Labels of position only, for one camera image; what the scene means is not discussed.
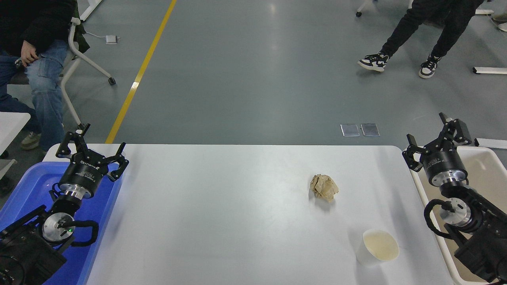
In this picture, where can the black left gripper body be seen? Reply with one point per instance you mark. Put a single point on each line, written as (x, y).
(83, 174)

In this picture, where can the white table foot bar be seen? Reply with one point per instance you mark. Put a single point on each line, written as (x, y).
(485, 12)
(491, 70)
(491, 143)

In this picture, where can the white paper cup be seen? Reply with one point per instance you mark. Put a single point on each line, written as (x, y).
(378, 245)

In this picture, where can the tan paper ball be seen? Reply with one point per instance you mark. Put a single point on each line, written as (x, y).
(324, 188)

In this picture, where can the white frame chair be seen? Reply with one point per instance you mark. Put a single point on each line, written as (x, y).
(85, 60)

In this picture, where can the person with pale shoes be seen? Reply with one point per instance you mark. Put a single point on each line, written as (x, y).
(501, 18)

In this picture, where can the large pale plastic bin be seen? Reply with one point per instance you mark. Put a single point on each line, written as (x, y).
(487, 170)

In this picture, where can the seated person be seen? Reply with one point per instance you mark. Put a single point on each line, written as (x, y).
(43, 87)

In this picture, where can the white power adapter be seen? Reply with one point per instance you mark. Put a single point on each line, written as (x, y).
(111, 39)

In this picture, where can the seated person's hand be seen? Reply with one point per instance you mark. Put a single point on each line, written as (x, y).
(28, 53)

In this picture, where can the white table leg frame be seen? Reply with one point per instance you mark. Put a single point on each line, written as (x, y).
(90, 10)

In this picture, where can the standing person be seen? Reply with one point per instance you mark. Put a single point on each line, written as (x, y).
(412, 23)

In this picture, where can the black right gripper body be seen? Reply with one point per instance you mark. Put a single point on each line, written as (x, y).
(441, 162)

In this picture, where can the blue plastic tray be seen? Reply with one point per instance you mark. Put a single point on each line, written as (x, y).
(31, 186)

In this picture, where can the silver floor plate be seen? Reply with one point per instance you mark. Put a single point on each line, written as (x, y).
(370, 130)
(350, 130)

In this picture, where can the small white side table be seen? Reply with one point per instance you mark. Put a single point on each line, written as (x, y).
(12, 126)

